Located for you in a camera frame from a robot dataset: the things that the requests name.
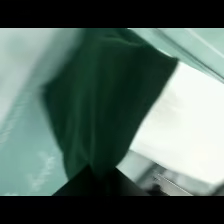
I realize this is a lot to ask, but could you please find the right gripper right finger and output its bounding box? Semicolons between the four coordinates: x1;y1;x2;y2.
100;167;148;197

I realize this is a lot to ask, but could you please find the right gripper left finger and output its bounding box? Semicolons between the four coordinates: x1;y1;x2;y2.
52;164;102;197

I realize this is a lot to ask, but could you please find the dark green T-shirt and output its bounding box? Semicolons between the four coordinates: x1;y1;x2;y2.
42;27;180;183

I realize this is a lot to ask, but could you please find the white garment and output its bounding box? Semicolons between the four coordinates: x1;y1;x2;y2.
129;61;224;185

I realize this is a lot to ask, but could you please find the silver frame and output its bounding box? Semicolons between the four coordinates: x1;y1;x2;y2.
138;155;224;197

